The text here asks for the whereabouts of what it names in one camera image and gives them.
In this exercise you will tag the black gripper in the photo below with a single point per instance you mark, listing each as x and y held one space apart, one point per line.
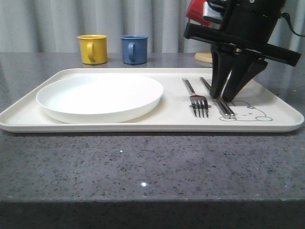
247 25

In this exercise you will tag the silver metal fork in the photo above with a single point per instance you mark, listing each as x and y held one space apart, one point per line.
199 103

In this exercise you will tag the white round plate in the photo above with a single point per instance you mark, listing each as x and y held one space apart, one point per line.
100 98

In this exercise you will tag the wooden mug tree stand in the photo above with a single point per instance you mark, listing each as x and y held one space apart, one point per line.
204 56

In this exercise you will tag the cream rabbit serving tray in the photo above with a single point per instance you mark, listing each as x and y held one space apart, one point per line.
256 109

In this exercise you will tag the red enamel mug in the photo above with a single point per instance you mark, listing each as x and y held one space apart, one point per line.
195 12

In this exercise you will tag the blue enamel mug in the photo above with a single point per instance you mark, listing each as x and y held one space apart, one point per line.
134 49

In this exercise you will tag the yellow enamel mug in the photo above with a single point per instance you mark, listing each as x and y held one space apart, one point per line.
93 49

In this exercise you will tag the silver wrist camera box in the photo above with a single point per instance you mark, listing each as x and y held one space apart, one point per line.
213 11

